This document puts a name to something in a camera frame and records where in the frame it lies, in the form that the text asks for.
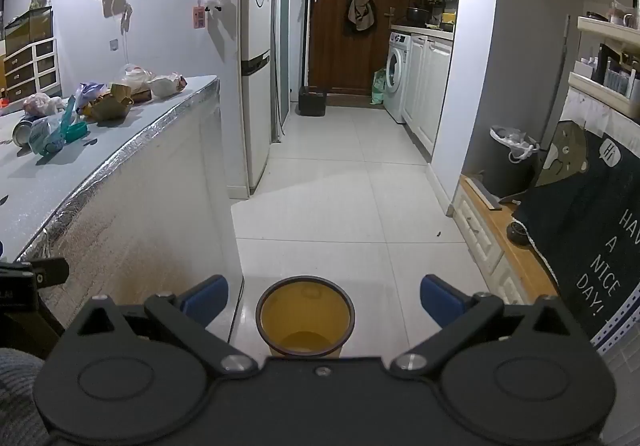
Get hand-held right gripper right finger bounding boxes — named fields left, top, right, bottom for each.
left=389, top=275, right=585, bottom=377

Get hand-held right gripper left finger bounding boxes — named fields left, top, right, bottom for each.
left=64, top=275, right=258, bottom=377

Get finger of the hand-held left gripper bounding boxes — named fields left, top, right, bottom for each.
left=30, top=257, right=70, bottom=288

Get yellow trash bin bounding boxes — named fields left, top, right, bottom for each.
left=255, top=277, right=356, bottom=359

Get grey trash can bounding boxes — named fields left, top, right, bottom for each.
left=490, top=125, right=542, bottom=198

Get black round object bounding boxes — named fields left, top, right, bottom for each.
left=506, top=221, right=531, bottom=245

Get grey knit clothing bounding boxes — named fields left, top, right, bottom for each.
left=0, top=347, right=52, bottom=446

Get grey flat board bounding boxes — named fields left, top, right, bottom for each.
left=469, top=171, right=521, bottom=212

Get teal plastic packaging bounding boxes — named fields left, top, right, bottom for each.
left=30, top=96, right=90, bottom=157

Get dark printed blanket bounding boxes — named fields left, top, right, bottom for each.
left=512, top=121, right=640, bottom=352

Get pink plastic bag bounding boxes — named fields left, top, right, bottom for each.
left=22, top=92, right=66, bottom=120

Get brown paper bag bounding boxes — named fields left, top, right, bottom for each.
left=82, top=83, right=135, bottom=122

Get white drawer unit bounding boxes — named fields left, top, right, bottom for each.
left=2, top=37, right=62, bottom=103

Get white refrigerator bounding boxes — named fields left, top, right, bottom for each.
left=237, top=0, right=275, bottom=199

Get white kitchen cabinets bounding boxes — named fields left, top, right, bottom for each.
left=402, top=28, right=457, bottom=158

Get white crumpled bag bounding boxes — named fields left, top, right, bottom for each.
left=148, top=72, right=189, bottom=98

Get green bag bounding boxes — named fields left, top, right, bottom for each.
left=370, top=67, right=389, bottom=107

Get black bin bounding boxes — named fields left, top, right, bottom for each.
left=298, top=86, right=327, bottom=117

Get white washing machine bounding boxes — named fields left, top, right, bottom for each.
left=384, top=31, right=412, bottom=123

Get black glass box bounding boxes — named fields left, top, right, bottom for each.
left=4, top=5, right=54, bottom=56

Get frosted glass door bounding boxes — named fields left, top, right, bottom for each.
left=272, top=0, right=292, bottom=142

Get brown wooden door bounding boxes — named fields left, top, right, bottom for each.
left=306, top=0, right=402, bottom=95

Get white wall shelf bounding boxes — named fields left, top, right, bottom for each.
left=567, top=13, right=640, bottom=122

